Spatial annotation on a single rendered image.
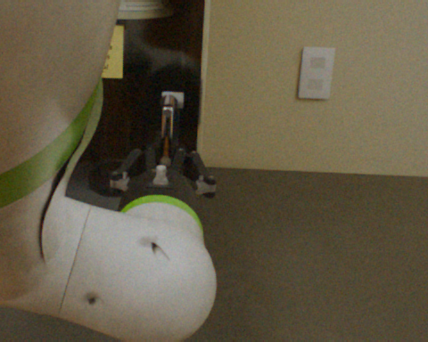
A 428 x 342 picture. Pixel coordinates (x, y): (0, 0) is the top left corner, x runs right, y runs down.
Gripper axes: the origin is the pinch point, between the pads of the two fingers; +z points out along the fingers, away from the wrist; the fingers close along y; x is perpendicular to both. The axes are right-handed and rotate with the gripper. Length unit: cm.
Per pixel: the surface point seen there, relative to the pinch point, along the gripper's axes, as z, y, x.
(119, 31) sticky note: 4.4, 7.4, -15.6
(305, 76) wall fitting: 48, -29, -1
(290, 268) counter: 3.0, -20.5, 20.5
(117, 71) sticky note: 4.4, 7.6, -9.8
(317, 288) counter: -2.3, -23.8, 20.5
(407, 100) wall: 49, -52, 4
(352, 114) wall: 49, -41, 8
